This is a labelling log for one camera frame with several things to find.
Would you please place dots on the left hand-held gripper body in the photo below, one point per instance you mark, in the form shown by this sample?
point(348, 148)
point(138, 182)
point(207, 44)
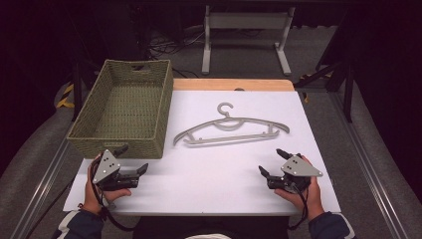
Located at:
point(106, 166)

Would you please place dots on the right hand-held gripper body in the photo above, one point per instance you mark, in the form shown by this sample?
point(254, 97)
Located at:
point(298, 167)

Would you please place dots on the green woven basket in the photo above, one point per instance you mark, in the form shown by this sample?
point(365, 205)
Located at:
point(127, 106)

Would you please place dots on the grey plastic clothes hanger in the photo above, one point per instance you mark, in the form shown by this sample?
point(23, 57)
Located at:
point(232, 122)

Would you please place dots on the person's right hand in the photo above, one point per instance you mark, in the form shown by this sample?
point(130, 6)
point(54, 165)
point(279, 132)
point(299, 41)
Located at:
point(310, 199)

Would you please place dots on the person's left hand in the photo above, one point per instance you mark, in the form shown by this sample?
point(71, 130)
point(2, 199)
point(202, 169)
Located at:
point(93, 197)

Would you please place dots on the white table cover sheet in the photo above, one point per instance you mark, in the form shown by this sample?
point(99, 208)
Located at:
point(212, 179)

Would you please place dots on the black metal stand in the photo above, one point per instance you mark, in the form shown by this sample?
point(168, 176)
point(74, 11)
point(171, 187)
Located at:
point(343, 73)
point(78, 89)

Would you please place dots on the yellow black hazard tape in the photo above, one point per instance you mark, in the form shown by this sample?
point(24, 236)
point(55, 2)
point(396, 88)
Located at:
point(65, 99)

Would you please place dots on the person's dark clothed torso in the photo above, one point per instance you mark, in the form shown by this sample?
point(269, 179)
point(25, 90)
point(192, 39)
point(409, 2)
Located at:
point(209, 227)

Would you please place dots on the grey metal floor rail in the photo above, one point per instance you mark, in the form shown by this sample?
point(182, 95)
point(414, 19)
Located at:
point(375, 159)
point(40, 192)

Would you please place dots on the white metal desk frame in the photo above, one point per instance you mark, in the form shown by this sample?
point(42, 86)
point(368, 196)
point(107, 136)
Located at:
point(245, 20)

